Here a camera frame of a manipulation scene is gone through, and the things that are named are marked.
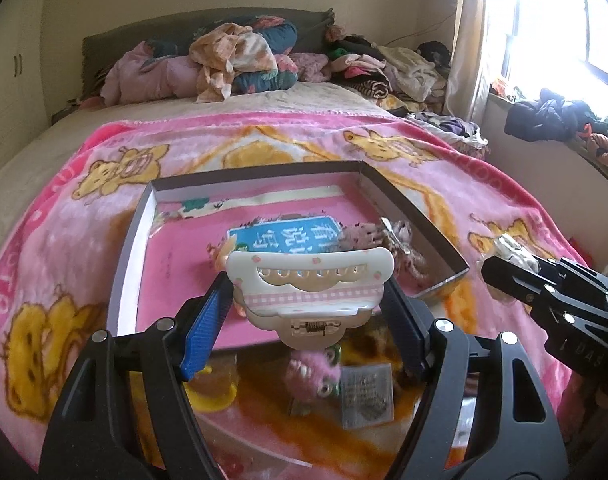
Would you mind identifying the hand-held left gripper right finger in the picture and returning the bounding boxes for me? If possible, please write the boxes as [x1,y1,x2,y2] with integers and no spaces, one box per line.
[384,277,569,480]

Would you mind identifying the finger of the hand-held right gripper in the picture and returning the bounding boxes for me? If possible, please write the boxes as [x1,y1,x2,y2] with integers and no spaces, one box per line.
[480,256,608,332]
[530,254,608,297]

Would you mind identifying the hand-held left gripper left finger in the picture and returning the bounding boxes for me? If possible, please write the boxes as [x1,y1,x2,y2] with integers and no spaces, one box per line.
[39,274,233,480]

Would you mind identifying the clear hair clip packet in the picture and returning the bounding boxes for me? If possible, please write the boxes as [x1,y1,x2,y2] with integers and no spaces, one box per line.
[491,234,537,267]

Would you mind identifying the cardboard box with pink lining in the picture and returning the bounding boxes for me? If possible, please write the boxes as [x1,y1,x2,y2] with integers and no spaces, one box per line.
[106,160,470,353]

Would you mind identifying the yellow bangles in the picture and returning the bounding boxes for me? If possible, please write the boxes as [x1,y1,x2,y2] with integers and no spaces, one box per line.
[186,365,239,413]

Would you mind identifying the pink fuzzy monster hair clip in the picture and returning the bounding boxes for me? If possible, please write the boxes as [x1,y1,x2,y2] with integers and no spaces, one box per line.
[284,345,343,403]

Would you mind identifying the white hair claw clip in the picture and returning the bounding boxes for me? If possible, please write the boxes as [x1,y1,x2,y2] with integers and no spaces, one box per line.
[225,247,396,348]

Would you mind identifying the silver metal hair clip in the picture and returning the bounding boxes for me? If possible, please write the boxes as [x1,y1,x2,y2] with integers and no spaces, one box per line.
[380,217,413,255]

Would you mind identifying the dusty pink fuzzy scrunchie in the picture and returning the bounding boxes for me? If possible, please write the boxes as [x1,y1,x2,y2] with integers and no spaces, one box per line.
[336,220,427,278]

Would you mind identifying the small blue box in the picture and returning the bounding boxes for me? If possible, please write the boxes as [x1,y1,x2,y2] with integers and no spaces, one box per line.
[227,216,341,261]

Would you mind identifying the orange knitted cloth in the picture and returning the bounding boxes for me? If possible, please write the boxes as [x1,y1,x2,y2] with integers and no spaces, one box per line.
[584,130,608,186]

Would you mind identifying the dark clothes on windowsill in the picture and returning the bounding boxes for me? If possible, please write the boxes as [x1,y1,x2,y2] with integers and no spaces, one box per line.
[504,87,608,143]

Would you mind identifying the pink printed bear blanket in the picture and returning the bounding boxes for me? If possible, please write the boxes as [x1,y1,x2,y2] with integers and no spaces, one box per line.
[0,119,592,480]

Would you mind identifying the purple clothes heap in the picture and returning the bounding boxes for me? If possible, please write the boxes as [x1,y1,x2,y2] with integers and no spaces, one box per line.
[409,112,487,158]

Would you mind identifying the pile of mixed clothes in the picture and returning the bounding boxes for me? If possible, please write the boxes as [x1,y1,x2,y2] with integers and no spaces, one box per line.
[324,25,452,113]

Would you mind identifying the cream curtain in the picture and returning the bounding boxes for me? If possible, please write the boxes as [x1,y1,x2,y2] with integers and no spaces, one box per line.
[444,0,522,126]

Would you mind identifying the bright window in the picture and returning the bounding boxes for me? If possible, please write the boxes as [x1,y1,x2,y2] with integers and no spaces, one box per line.
[484,0,608,116]

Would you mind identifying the pink quilt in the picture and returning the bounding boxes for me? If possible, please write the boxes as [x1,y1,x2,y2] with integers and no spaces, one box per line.
[101,42,205,106]

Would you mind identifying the beige floral cloth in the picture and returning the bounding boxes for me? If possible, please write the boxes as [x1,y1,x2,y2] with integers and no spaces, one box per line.
[190,22,279,103]

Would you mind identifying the dark blue floral quilt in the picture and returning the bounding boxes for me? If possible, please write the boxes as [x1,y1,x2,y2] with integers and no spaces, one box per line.
[234,17,299,95]

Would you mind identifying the pile of clothes on bed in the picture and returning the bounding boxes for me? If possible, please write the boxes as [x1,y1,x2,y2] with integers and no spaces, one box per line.
[81,7,335,101]

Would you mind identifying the white wardrobe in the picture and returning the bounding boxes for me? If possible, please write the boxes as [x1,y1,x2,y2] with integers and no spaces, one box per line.
[0,0,52,161]

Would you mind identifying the clear bag with metal chain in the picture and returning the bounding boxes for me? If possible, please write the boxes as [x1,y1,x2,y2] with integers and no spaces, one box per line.
[340,364,395,428]

